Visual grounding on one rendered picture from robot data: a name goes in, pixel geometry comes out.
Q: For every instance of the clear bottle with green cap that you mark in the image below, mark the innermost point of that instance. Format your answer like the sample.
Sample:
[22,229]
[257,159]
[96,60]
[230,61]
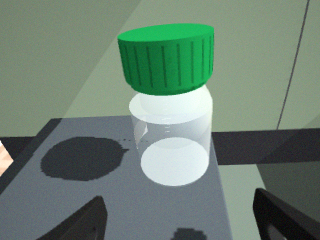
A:
[171,108]

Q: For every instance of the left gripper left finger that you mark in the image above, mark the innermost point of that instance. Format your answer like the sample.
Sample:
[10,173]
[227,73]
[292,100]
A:
[87,223]

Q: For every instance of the dark grey wall shelves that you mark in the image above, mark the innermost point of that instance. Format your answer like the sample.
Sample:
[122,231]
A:
[72,160]

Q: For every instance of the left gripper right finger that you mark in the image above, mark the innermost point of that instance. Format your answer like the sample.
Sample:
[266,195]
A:
[277,220]

